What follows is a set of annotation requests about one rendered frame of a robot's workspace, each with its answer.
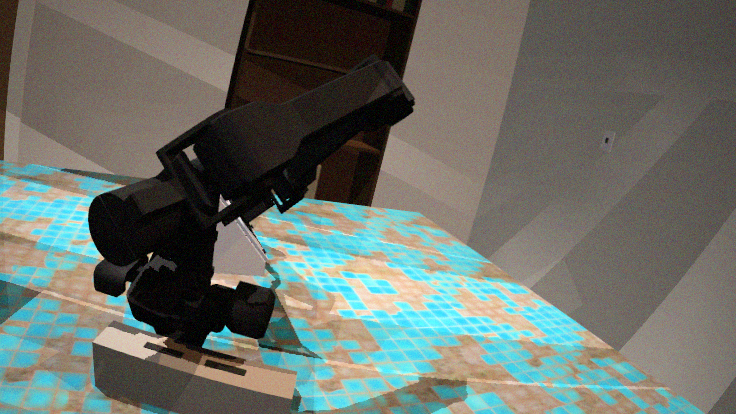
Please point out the black two-prong plug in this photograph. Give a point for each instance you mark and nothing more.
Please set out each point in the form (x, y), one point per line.
(186, 336)

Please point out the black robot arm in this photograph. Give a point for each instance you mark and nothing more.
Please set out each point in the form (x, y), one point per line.
(241, 155)

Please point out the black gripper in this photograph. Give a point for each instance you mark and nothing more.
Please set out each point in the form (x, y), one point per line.
(245, 310)

